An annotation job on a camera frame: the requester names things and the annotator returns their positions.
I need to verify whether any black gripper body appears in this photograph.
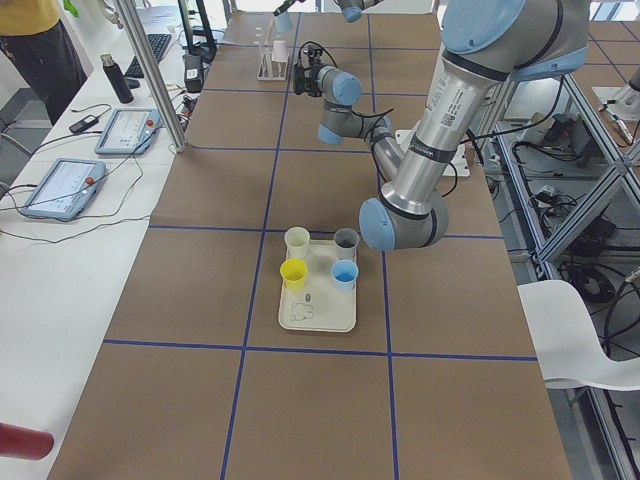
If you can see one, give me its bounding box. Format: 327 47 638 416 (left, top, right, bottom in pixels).
293 42 323 97

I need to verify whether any pink plastic cup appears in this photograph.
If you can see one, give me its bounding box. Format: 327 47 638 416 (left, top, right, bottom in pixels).
271 40 288 63

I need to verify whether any light blue plastic cup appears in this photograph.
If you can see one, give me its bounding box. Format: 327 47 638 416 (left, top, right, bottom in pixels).
274 11 293 34

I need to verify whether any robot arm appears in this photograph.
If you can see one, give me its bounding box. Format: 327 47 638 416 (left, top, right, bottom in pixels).
293 41 404 181
359 1 589 251

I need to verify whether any pale green plastic cup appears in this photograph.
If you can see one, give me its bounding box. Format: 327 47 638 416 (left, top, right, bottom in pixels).
284 226 310 259

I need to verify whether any grey plastic cup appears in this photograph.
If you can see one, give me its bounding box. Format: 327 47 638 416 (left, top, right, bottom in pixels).
333 228 360 260

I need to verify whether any yellow plastic cup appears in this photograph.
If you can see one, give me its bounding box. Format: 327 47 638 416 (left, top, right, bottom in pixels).
279 258 308 291

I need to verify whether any black computer monitor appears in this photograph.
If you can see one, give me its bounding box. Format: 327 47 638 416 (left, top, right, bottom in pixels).
177 0 219 64

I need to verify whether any black keyboard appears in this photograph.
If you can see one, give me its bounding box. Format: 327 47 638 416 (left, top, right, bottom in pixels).
123 32 173 79

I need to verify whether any black water bottle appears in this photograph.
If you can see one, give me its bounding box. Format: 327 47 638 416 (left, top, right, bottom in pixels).
100 53 134 104

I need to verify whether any teach pendant with red button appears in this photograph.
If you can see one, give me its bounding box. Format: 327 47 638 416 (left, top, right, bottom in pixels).
94 108 162 156

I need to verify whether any cream plastic tray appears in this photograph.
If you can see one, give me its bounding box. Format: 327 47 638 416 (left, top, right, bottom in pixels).
278 240 357 333

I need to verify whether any person in yellow shirt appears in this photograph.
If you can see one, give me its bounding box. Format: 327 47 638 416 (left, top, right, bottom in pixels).
1 0 87 124

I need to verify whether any white chair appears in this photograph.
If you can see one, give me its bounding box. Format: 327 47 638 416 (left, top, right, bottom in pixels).
518 280 639 391

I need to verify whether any red cylinder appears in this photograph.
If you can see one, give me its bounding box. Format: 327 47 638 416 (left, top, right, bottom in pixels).
0 423 54 460

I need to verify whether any white wire cup rack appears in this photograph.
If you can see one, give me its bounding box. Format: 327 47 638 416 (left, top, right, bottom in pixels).
256 20 290 81

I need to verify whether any aluminium frame post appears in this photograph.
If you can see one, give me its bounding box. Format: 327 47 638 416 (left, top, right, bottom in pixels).
114 0 187 153

